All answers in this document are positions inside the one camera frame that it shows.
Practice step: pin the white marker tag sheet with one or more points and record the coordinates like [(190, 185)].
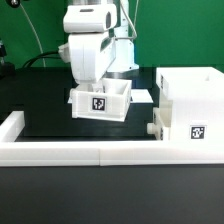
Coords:
[(124, 97)]

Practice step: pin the black stand left edge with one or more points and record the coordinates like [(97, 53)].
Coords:
[(6, 68)]

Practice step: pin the white U-shaped border frame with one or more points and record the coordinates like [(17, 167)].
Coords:
[(99, 153)]

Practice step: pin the white drawer cabinet box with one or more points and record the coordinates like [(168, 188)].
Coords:
[(197, 96)]

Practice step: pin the white front drawer tray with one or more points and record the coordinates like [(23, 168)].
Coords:
[(161, 124)]

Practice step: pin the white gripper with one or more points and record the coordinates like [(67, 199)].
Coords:
[(90, 57)]

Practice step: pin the white drawer tray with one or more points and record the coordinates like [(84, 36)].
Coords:
[(161, 124), (99, 110)]

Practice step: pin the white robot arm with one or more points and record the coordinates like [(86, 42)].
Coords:
[(99, 16)]

